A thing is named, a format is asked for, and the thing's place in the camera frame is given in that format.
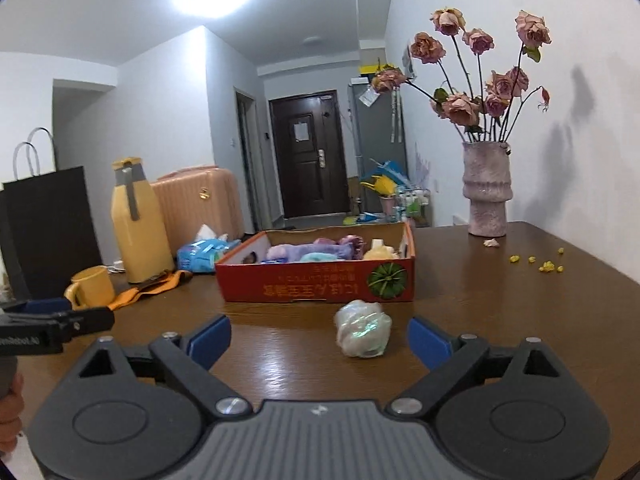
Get red cardboard box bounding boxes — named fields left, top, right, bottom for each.
left=215, top=222, right=416, bottom=304

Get pink suitcase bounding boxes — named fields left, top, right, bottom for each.
left=151, top=166, right=244, bottom=254

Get black paper bag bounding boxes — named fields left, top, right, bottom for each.
left=1, top=127, right=102, bottom=300

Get light blue plush toy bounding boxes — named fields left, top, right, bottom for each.
left=299, top=252, right=340, bottom=262

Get grey refrigerator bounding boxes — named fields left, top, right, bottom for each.
left=348, top=79, right=408, bottom=182

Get yellow box on fridge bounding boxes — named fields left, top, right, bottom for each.
left=359, top=63, right=386, bottom=76

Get yellow mug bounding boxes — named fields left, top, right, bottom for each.
left=64, top=266, right=116, bottom=310

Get yellow thermos jug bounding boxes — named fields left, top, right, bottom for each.
left=111, top=157, right=175, bottom=284

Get pink ceramic vase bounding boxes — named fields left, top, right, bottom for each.
left=462, top=141, right=513, bottom=238

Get person's left hand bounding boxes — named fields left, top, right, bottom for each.
left=0, top=372, right=25, bottom=454

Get purple fabric pouch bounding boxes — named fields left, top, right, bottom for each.
left=265, top=234, right=364, bottom=263

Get iridescent white scrunchie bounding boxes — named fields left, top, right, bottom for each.
left=334, top=300, right=393, bottom=359

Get blue tissue pack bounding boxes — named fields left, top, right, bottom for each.
left=177, top=224, right=241, bottom=274

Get orange cloth strap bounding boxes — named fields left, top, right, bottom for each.
left=106, top=268, right=194, bottom=312

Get yellow blue bags pile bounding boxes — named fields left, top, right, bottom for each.
left=360, top=158, right=413, bottom=197

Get dried pink roses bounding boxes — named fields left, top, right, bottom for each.
left=370, top=6, right=552, bottom=144

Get dark brown door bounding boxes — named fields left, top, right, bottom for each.
left=269, top=90, right=349, bottom=219

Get yellow petal crumbs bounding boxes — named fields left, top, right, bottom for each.
left=508, top=247, right=565, bottom=274

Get yellow white plush toy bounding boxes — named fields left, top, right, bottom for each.
left=362, top=238, right=399, bottom=260

